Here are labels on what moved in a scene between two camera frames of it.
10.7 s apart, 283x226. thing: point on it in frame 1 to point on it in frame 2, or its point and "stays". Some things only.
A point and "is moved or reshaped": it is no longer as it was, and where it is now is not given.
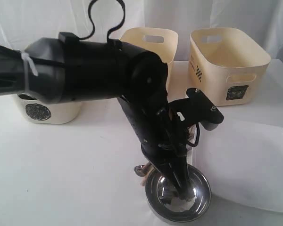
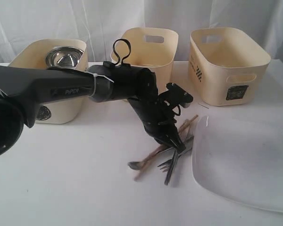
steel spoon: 140,170 to 138,165
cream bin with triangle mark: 162,42 stays
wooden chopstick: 145,179 to 179,132
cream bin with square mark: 225,65 stays
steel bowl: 164,202 is moved or reshaped
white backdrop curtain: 15,24 stays
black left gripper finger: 185,187 to 176,141
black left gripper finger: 170,169 to 167,141
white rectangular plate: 249,162 stays
